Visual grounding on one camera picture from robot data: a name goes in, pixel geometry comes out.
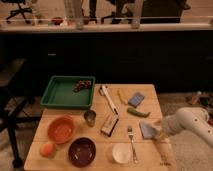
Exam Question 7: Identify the dark maroon bowl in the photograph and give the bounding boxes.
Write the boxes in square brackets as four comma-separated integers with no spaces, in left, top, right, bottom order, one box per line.
[68,137,96,168]

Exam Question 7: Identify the black office chair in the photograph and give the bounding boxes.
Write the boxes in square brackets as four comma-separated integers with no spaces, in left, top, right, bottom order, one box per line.
[0,0,32,24]

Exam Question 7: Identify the white small bowl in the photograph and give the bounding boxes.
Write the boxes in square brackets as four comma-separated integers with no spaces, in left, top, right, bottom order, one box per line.
[112,143,131,164]

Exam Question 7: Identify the bunch of dark grapes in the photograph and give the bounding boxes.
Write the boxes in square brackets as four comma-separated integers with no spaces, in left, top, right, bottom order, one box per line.
[73,80,92,92]

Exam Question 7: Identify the orange fruit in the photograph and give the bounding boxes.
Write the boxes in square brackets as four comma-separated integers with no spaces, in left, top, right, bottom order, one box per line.
[40,142,55,157]

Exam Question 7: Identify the silver fork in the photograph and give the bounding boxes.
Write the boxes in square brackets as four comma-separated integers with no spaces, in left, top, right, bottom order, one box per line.
[127,126,138,164]

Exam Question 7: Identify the small metal cup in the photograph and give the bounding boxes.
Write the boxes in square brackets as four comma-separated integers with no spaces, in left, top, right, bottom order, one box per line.
[84,110,96,127]

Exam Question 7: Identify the green plastic tray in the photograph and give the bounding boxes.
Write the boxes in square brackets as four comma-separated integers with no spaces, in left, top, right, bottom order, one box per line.
[41,76,95,110]

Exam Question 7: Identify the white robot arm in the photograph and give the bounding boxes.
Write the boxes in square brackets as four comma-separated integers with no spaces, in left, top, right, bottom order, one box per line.
[153,107,213,148]

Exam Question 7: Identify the orange red bowl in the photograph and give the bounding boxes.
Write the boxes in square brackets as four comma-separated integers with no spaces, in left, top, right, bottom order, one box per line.
[47,116,75,144]

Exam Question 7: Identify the light blue towel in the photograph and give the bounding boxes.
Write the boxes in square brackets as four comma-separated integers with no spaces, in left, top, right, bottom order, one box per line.
[139,122,157,139]

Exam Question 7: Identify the yellow banana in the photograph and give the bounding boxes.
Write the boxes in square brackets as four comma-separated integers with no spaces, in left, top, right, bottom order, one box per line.
[117,89,128,105]

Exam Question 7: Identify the blue sponge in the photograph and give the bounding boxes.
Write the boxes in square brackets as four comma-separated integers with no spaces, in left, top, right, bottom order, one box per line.
[128,92,145,108]

